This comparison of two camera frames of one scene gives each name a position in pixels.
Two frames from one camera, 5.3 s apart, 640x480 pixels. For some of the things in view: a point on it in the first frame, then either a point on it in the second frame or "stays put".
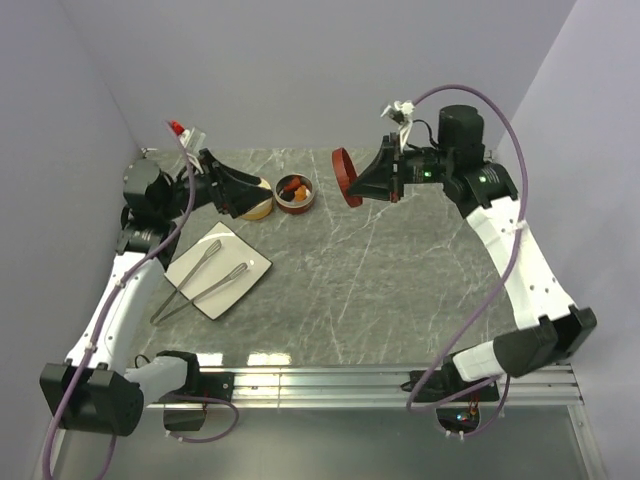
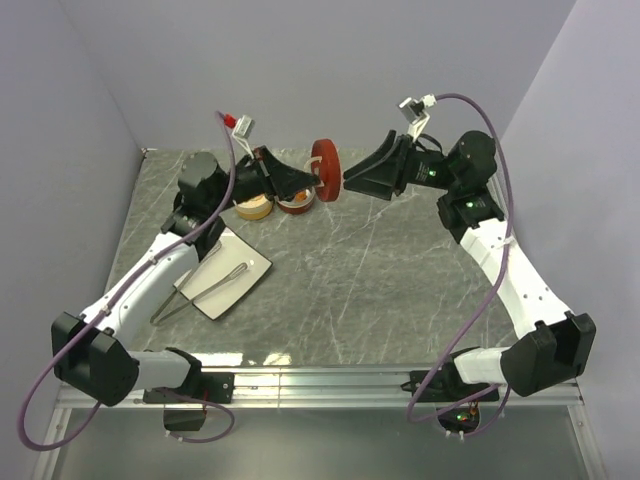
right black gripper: x=376 y=180 stays put
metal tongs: x=157 y=318 stays put
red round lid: x=345 y=172 → x=329 y=167
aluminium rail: x=363 y=387 stays put
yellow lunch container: x=259 y=211 stays put
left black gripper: x=234 y=193 → x=278 y=179
